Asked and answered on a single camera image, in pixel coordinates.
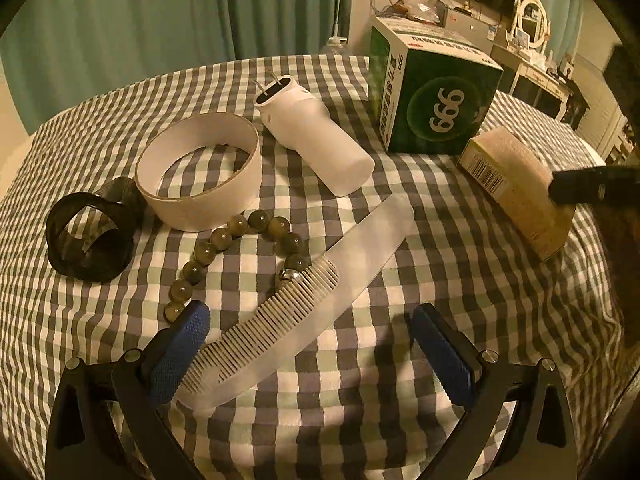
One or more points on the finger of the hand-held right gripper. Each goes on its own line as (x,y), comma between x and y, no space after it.
(595,185)

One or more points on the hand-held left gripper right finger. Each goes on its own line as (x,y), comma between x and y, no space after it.
(445,355)

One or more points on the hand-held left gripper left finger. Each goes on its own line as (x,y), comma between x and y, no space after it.
(177,350)

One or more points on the small tan box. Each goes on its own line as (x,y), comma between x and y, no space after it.
(520,185)

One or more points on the translucent white comb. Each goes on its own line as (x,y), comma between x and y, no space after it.
(340,270)

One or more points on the checkered tablecloth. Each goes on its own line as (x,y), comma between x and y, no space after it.
(450,280)

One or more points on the white vanity table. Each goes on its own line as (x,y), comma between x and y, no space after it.
(535,77)

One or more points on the white tape roll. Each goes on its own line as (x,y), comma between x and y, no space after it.
(210,205)

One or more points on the white oval mirror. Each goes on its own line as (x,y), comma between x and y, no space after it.
(532,22)

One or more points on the green medicine box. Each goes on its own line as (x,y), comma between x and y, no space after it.
(435,95)

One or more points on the grey small fridge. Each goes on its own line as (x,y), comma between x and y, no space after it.
(470,27)

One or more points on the clear plastic bag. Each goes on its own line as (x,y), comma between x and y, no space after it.
(410,7)

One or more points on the large clear water jug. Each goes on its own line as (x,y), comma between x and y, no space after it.
(336,44)

